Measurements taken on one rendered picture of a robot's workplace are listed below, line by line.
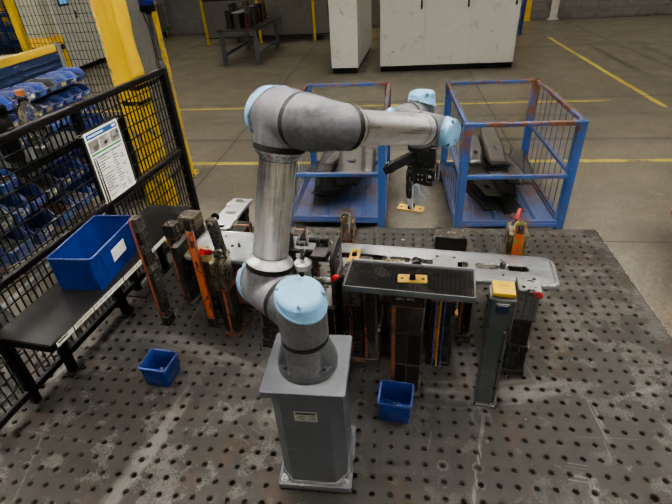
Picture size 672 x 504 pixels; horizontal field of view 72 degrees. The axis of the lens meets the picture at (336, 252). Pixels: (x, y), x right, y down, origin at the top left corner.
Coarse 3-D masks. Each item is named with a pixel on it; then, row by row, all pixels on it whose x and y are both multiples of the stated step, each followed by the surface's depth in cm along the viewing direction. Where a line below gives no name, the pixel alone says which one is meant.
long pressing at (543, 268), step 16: (208, 240) 190; (224, 240) 189; (240, 240) 189; (240, 256) 179; (384, 256) 174; (400, 256) 173; (432, 256) 172; (464, 256) 171; (480, 256) 170; (496, 256) 170; (512, 256) 169; (528, 256) 169; (480, 272) 162; (496, 272) 161; (512, 272) 161; (528, 272) 160; (544, 272) 160; (544, 288) 154
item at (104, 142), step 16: (96, 128) 179; (112, 128) 187; (96, 144) 180; (112, 144) 188; (112, 160) 189; (128, 160) 198; (96, 176) 181; (112, 176) 190; (128, 176) 199; (112, 192) 190
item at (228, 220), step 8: (232, 200) 220; (248, 200) 219; (224, 208) 214; (232, 208) 213; (240, 208) 213; (224, 216) 207; (232, 216) 207; (240, 216) 209; (224, 224) 201; (232, 224) 201
